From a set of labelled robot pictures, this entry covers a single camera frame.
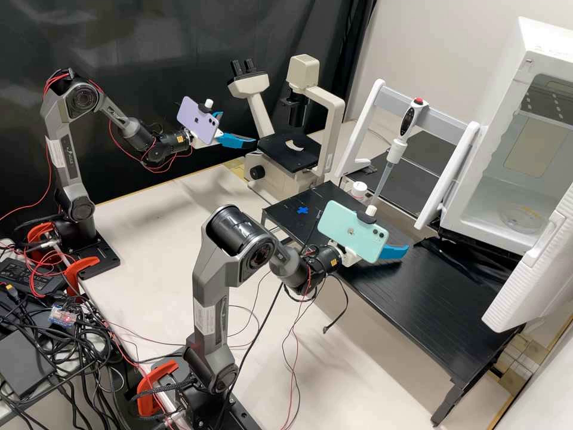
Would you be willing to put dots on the petri dish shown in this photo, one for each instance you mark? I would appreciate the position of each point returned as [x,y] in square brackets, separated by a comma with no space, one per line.
[521,219]

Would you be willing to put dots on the cream microscope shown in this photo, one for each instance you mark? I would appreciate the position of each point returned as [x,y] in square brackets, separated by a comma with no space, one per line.
[264,116]

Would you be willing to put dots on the red clamp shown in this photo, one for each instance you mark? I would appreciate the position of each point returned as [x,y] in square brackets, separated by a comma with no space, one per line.
[36,233]
[83,264]
[161,372]

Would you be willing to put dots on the left wrist camera phone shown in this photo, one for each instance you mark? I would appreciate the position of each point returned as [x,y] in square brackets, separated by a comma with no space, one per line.
[197,118]

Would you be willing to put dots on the right wrist camera phone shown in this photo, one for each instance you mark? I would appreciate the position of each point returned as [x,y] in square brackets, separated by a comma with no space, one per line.
[349,230]

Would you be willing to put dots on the incubator door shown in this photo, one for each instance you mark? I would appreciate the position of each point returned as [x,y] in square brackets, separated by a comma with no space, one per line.
[528,286]

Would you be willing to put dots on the pipette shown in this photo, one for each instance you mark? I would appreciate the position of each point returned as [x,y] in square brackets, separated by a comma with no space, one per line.
[395,152]

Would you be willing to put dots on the small circuit board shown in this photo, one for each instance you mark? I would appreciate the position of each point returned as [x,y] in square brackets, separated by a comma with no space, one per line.
[60,315]

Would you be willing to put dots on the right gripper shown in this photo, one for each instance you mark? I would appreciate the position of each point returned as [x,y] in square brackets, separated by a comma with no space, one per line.
[348,257]

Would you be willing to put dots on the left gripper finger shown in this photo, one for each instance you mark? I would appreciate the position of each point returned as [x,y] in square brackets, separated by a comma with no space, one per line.
[219,120]
[235,141]

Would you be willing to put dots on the white incubator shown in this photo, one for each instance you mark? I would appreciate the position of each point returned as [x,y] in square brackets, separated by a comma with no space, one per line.
[497,170]

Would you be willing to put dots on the white pipette stand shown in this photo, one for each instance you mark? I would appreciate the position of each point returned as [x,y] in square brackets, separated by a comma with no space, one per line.
[441,117]

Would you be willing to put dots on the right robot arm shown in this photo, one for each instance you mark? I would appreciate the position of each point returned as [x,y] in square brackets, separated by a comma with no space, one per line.
[215,268]

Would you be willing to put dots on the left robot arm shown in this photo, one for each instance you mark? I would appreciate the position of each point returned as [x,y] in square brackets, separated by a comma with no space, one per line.
[67,134]

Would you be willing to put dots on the wrist camera phone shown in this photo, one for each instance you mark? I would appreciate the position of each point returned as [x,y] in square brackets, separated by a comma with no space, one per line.
[349,230]
[197,118]

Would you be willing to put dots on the black power adapter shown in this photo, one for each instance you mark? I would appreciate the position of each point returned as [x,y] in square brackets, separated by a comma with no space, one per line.
[27,273]

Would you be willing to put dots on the white-capped bottle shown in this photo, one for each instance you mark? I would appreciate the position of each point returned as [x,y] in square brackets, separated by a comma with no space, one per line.
[359,190]

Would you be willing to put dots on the black flat box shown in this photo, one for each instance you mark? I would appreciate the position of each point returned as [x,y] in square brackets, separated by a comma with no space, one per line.
[22,363]

